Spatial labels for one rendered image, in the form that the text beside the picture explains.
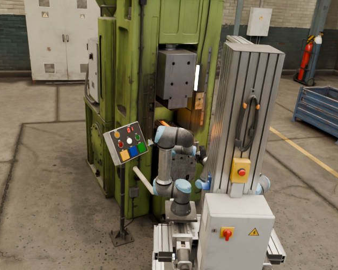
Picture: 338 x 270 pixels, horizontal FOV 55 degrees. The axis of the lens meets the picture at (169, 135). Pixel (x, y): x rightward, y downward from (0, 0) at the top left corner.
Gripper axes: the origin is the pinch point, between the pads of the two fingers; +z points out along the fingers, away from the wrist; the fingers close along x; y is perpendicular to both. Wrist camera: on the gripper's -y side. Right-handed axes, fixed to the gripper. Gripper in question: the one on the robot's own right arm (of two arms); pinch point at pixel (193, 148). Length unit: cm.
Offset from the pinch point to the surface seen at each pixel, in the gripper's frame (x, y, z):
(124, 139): -60, -11, 14
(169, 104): -10.7, -31.5, 30.6
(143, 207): -26, 88, 45
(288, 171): 206, 100, 59
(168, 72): -15, -61, 31
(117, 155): -69, -3, 5
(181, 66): -2, -66, 31
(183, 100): 3.0, -34.3, 30.6
